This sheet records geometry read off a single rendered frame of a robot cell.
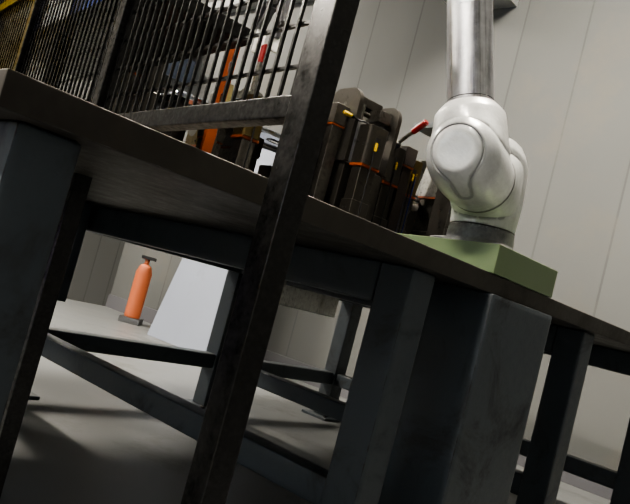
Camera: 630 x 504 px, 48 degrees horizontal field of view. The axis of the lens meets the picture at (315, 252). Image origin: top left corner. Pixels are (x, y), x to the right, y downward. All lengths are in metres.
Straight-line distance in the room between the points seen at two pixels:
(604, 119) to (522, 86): 0.56
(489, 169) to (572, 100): 2.81
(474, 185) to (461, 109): 0.16
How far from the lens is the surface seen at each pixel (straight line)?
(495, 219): 1.64
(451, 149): 1.43
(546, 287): 1.71
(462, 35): 1.60
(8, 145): 0.83
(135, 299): 5.73
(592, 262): 3.89
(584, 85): 4.24
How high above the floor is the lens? 0.56
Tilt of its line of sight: 4 degrees up
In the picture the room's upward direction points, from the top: 15 degrees clockwise
